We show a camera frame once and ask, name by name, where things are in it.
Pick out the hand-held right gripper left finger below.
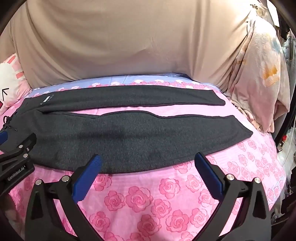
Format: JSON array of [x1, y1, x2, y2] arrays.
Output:
[[25, 154, 103, 241]]

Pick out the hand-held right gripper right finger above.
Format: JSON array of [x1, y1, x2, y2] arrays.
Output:
[[194, 152, 271, 241]]

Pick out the dark grey pants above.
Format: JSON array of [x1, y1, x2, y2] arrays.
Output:
[[0, 88, 253, 174]]

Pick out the pink rose bedsheet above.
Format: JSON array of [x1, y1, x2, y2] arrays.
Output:
[[0, 74, 287, 241]]

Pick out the white and pink pillow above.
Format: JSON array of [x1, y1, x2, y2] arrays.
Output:
[[0, 53, 32, 116]]

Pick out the peach printed blanket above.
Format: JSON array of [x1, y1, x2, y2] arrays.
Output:
[[221, 4, 291, 133]]

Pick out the beige fabric cover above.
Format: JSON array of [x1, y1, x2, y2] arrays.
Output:
[[10, 0, 258, 92]]

